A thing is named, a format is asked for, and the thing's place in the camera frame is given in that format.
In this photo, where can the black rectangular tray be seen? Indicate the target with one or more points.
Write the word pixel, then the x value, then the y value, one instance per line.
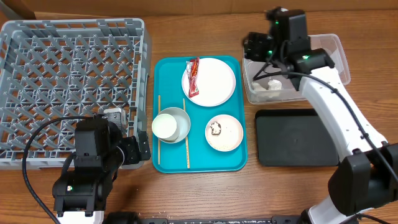
pixel 293 138

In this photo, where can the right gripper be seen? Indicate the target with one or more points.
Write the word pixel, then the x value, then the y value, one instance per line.
pixel 254 46

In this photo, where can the wooden chopstick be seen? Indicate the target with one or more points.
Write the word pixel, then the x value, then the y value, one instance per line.
pixel 186 138
pixel 159 141

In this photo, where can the red snack wrapper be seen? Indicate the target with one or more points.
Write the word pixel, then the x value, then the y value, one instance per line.
pixel 192 72

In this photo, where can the large white round plate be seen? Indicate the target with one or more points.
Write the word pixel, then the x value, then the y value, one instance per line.
pixel 216 82

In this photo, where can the grey round bowl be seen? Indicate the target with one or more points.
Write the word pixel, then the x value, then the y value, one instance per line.
pixel 182 121

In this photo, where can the clear plastic waste bin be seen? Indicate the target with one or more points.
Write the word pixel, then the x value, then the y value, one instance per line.
pixel 329 42

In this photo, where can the teal serving tray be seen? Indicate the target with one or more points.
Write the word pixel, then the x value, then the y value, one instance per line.
pixel 203 158

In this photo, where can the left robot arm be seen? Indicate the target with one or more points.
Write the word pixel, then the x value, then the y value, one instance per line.
pixel 88 174

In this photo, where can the small pink bowl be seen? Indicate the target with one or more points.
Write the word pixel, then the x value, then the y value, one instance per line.
pixel 231 133

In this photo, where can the grey plastic dish rack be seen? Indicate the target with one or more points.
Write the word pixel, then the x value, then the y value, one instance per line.
pixel 54 71

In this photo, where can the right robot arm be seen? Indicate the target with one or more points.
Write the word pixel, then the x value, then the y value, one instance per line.
pixel 366 177

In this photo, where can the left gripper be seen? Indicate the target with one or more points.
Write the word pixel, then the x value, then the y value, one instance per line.
pixel 133 155

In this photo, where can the white paper cup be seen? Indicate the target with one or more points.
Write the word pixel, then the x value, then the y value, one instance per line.
pixel 165 127

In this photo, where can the brown food scrap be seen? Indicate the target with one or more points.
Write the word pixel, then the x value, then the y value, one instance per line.
pixel 215 128

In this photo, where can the white napkin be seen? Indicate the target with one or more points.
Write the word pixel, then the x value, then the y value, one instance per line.
pixel 271 85

